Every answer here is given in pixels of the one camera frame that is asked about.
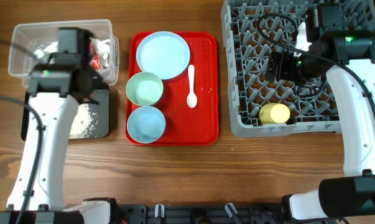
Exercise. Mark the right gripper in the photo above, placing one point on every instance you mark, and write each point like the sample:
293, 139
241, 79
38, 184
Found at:
284, 59

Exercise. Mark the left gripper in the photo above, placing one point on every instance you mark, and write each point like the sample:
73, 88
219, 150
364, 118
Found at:
100, 81

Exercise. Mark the red snack wrapper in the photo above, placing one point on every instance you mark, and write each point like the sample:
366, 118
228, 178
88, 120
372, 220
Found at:
95, 59

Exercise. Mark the white rice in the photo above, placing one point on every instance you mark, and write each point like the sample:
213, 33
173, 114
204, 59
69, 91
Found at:
84, 122

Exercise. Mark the yellow plastic cup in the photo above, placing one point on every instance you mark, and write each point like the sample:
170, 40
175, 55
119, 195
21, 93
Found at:
274, 113

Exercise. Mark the green bowl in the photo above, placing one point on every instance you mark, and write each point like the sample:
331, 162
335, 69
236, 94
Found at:
144, 89

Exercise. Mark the light blue bowl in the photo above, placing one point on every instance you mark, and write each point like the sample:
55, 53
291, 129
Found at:
146, 124

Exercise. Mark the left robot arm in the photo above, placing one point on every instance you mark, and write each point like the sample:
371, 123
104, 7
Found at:
56, 88

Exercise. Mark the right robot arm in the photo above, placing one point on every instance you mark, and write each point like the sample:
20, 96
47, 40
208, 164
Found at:
345, 59

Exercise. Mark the black tray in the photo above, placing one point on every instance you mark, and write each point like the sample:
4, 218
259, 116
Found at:
102, 96

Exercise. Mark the clear plastic bin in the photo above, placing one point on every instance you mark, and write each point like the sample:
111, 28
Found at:
41, 40

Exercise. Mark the light blue plate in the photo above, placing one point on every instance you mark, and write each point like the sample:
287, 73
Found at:
165, 54

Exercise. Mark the white plastic spoon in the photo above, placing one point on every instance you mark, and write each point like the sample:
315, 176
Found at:
192, 99

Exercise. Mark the red serving tray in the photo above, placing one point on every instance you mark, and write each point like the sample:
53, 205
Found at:
198, 126

